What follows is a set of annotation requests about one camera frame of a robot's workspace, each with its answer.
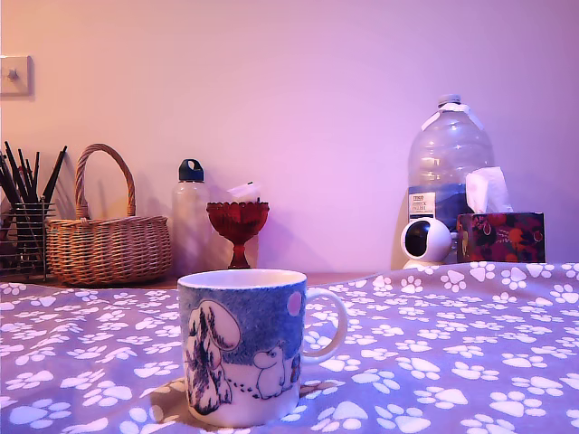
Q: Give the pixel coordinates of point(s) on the blue cartoon print mug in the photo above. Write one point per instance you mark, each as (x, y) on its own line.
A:
(244, 325)

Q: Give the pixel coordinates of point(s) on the small white round camera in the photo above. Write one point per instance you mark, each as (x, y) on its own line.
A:
(429, 239)

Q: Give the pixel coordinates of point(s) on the white paper tissue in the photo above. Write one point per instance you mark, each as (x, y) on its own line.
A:
(486, 190)

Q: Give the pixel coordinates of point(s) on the grey paw print cloth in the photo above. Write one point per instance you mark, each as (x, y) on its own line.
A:
(452, 352)

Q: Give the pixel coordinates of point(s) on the small white candle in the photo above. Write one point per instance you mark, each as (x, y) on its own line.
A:
(244, 192)

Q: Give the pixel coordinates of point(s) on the clear bottle with dark cap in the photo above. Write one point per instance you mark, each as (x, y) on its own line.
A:
(190, 212)

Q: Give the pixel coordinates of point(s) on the red glass goblet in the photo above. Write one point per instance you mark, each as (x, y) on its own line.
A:
(237, 221)

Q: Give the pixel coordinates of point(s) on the white wall switch plate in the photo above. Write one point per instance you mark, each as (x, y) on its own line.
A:
(18, 74)

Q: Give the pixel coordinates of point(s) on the large clear water bottle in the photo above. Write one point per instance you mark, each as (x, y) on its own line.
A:
(448, 153)

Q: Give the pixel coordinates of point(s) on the dark floral tissue box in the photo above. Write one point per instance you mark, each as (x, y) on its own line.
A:
(502, 237)

